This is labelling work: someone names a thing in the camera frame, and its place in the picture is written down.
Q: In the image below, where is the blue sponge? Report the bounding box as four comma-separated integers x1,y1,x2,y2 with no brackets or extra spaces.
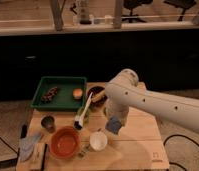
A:
105,117,122,134

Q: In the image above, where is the black cable on floor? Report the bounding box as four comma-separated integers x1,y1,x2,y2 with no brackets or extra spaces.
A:
163,134,199,171

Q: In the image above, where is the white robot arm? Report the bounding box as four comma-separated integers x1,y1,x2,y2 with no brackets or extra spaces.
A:
105,69,199,134

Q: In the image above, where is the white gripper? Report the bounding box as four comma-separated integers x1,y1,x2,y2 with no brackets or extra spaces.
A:
104,100,129,127

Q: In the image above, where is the orange plastic bowl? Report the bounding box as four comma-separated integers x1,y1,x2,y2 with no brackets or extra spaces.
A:
49,126,80,159

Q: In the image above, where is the small dark metal cup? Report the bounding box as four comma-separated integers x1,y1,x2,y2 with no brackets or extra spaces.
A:
41,116,55,133

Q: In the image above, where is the white paper cup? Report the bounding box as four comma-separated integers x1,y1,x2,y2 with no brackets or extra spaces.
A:
90,131,108,151

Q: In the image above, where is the grey blue cloth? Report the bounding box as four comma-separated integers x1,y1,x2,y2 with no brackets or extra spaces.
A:
19,133,42,162

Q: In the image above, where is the green plastic tray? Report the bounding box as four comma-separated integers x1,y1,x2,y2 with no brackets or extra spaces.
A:
31,76,86,111

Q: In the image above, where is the brown pinecone-like object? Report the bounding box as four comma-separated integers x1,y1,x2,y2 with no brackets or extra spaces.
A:
41,87,58,103

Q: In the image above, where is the dark brown bowl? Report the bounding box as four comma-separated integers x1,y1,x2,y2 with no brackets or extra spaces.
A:
88,86,107,109

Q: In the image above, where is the orange round food item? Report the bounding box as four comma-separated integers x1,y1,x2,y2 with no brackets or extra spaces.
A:
73,89,83,99

